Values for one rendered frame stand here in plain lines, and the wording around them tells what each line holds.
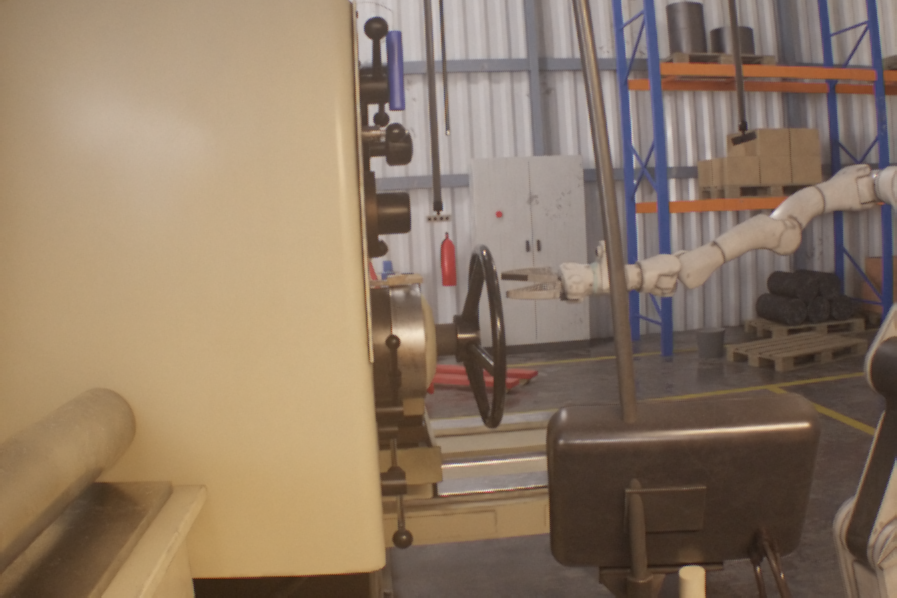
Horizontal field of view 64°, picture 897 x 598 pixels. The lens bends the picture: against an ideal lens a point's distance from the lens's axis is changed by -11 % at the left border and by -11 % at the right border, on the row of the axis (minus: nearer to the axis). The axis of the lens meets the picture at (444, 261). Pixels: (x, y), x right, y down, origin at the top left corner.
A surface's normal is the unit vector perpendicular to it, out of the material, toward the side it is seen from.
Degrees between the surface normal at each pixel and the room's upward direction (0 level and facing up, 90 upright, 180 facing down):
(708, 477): 110
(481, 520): 90
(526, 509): 90
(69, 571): 0
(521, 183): 90
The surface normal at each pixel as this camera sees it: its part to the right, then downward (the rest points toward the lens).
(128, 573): -0.05, -1.00
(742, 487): -0.14, 0.40
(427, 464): 0.09, 0.05
